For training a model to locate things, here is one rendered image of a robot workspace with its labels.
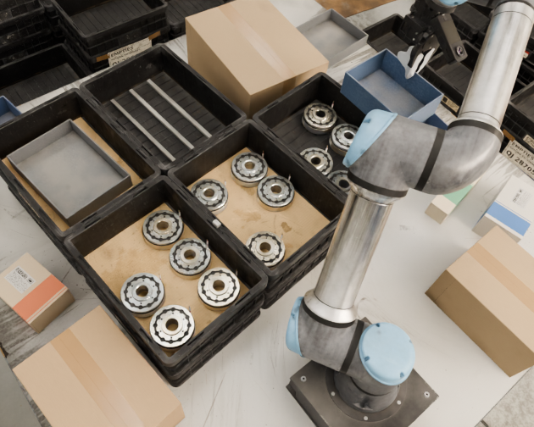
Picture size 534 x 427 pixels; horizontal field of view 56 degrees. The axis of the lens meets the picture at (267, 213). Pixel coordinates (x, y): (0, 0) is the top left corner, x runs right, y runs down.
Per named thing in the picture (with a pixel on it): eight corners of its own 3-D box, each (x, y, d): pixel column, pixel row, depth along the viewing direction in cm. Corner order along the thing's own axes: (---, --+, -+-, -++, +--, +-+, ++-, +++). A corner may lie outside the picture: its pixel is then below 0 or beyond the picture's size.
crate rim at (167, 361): (270, 283, 119) (271, 279, 117) (169, 370, 107) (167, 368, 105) (164, 178, 132) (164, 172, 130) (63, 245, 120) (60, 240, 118)
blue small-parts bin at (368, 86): (434, 113, 130) (444, 94, 124) (394, 140, 125) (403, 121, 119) (379, 68, 138) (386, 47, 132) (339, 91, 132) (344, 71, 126)
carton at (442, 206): (440, 224, 157) (447, 214, 151) (424, 212, 158) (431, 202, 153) (479, 180, 167) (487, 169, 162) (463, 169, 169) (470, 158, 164)
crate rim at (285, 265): (353, 212, 131) (355, 207, 129) (270, 283, 119) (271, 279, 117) (249, 122, 145) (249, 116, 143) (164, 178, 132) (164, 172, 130)
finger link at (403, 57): (394, 67, 132) (409, 36, 125) (410, 80, 130) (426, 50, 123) (386, 69, 131) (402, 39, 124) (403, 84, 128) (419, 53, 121)
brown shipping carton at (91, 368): (34, 386, 122) (11, 369, 109) (111, 327, 131) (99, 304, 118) (108, 489, 112) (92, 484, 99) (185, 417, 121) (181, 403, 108)
